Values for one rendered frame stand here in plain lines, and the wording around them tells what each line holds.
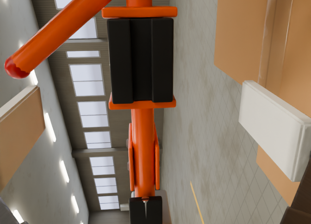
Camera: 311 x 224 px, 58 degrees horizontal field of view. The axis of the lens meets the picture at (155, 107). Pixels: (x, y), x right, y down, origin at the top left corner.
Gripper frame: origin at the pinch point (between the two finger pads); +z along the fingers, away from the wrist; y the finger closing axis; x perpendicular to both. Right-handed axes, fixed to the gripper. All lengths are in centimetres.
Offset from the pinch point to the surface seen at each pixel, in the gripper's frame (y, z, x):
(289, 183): 53, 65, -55
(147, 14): 0.6, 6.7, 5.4
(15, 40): -290, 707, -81
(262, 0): 13.0, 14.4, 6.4
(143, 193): -0.1, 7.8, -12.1
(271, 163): 53, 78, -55
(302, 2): 13.0, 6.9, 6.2
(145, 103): 0.3, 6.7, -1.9
